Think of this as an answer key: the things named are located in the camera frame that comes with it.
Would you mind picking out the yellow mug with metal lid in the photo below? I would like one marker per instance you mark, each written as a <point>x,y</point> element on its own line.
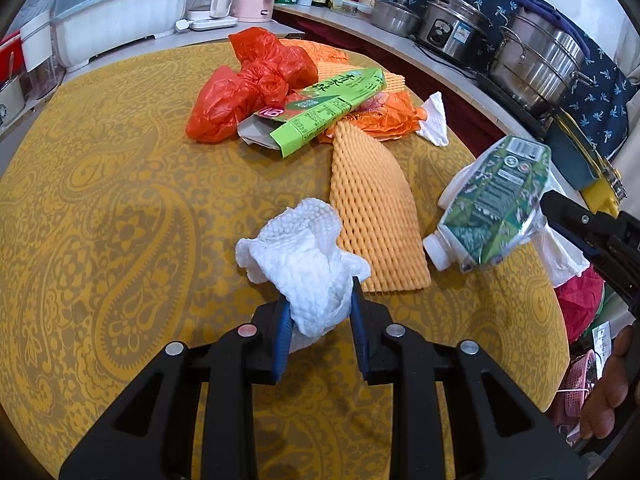
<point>607,190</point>

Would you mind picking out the stainless steel rice cooker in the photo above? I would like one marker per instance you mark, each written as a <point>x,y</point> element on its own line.
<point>450,30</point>

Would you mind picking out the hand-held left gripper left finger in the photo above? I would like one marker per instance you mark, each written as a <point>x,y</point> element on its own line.
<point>282,350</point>

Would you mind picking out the green plastic bag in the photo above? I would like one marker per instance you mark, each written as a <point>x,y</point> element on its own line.
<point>606,302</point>

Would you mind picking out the stainless steel steamer pot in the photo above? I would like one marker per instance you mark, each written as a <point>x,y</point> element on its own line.
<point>535,60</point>

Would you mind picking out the large orange foam fruit net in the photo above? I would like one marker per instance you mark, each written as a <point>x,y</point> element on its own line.
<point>370,200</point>

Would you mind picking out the white dish rack with cover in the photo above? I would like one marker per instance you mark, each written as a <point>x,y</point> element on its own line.
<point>125,15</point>

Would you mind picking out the stack of yellow bowls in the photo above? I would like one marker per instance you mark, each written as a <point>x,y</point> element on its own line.
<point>575,155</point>

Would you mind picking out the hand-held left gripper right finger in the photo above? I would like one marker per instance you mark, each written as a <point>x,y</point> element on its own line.
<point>359,340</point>

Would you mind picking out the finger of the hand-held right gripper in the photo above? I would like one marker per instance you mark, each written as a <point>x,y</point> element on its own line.
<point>622,280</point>
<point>600,232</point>

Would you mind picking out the yellow paisley tablecloth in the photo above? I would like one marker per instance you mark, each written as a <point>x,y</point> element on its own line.
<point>125,220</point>

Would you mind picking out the white-lidded clear container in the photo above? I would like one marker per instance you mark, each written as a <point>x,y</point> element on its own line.
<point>42,55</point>

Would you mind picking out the crumpled orange plastic bag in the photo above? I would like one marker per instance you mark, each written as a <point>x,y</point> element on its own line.
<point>320,52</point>

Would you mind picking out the clear food container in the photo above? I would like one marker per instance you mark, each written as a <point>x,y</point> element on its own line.
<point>350,7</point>

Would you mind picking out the white paper towel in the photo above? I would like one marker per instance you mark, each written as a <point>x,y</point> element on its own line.
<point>300,270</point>

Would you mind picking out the beige curtain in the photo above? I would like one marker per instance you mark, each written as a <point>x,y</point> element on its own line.
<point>631,125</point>

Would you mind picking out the orange printed plastic bag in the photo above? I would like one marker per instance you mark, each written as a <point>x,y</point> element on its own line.
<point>380,120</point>

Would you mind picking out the red plastic bag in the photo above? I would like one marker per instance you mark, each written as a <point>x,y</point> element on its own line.
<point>240,90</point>

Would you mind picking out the green drink pouch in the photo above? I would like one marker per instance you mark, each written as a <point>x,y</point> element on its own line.
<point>490,195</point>

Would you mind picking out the small stainless steel pot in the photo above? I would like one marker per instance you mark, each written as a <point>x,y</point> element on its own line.
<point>395,17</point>

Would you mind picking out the purple cloth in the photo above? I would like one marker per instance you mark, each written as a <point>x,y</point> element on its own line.
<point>565,22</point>

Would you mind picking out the pink plastic basket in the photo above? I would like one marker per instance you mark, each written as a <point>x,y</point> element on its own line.
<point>580,390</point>

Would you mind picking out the white tissue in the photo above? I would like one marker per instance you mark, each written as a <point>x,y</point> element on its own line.
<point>435,122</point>

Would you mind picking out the red cloth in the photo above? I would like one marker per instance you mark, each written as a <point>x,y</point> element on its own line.
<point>580,305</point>

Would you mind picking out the green cardboard box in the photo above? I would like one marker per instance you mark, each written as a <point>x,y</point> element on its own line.
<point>320,105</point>

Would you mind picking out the person's right hand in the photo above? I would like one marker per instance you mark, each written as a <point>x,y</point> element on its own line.
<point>610,390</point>

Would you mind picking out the black induction cooker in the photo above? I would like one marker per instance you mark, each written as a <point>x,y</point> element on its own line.
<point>500,92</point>

